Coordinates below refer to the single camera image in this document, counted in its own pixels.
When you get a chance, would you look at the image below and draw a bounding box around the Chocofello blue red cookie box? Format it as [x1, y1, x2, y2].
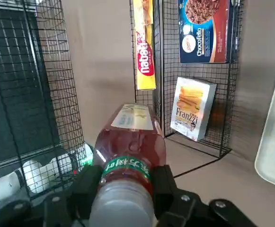
[177, 0, 235, 64]

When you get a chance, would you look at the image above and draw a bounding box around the Franzzi white cookie box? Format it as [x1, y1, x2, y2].
[170, 77, 217, 142]

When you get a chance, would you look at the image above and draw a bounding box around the white plastic tray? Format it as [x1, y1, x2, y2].
[254, 35, 275, 191]

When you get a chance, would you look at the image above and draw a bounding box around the brown tea bottle white cap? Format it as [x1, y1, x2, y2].
[89, 103, 168, 227]

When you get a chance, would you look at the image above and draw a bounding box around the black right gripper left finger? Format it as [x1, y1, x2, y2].
[0, 165, 104, 227]

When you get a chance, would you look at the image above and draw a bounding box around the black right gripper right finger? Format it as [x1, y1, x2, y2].
[151, 165, 258, 227]

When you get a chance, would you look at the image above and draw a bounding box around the black wire mesh shelf rack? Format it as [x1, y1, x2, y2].
[0, 0, 244, 201]

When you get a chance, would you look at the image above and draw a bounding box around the yellow Nabati wafer pack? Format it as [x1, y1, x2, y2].
[133, 0, 157, 91]

